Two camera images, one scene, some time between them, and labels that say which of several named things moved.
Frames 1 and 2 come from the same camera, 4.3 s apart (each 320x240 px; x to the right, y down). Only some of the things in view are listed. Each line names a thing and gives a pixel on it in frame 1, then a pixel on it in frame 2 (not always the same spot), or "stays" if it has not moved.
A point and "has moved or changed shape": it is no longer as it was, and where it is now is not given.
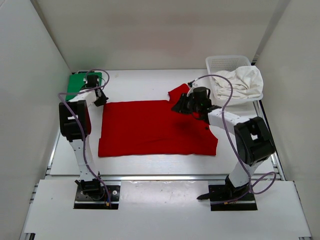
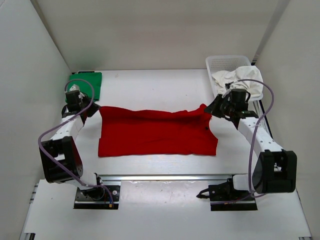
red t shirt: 140,128 has moved or changed shape
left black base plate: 97,197 stays
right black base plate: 225,197 stays
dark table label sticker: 85,71 stays
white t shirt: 247,82 stays
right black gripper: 181,107 to 214,109
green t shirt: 77,81 stays
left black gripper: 103,101 to 94,107
